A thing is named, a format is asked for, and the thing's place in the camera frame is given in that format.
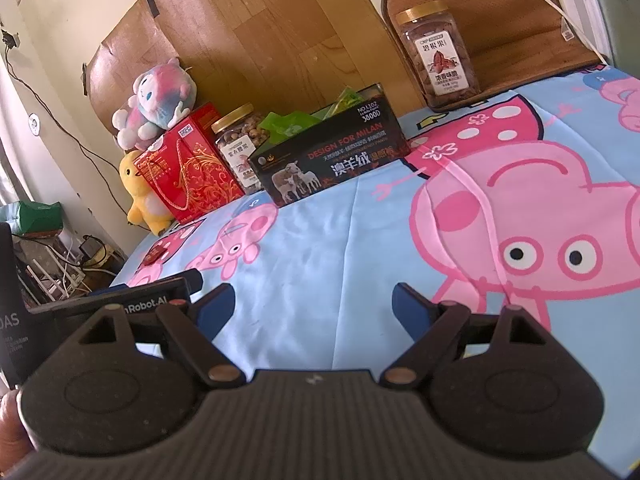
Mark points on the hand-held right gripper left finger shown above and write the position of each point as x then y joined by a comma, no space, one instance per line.
216,310

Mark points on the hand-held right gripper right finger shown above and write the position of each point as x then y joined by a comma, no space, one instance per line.
410,310

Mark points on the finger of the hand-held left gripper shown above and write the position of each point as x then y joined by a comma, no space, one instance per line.
111,290
190,280

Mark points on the black cardboard box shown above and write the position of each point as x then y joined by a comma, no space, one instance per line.
340,160

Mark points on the person's left hand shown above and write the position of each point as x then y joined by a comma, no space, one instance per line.
10,425

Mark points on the yellowed power strip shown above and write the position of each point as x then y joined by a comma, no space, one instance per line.
97,255

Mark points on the small red packet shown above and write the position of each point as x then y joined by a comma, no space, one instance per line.
155,256

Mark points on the green carton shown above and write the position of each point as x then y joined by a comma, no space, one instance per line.
40,217

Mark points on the yellow plush duck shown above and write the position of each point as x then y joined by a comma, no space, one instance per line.
137,195

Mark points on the printed cartoon blanket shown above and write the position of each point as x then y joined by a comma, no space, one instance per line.
325,250

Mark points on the red gift box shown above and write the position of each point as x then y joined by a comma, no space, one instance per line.
195,175

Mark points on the short nut jar gold lid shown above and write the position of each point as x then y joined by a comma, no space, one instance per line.
235,145

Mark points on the pink blue plush toy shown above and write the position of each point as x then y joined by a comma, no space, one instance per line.
155,100

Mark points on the tall nut jar white label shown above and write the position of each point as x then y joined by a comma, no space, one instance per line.
440,65

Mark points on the wooden headboard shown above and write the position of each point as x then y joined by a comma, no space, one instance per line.
280,30

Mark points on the brown woven mat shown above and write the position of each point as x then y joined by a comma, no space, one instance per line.
510,45

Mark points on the round white wall socket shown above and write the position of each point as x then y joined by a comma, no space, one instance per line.
34,123

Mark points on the black wall plug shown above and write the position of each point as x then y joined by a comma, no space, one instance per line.
8,38

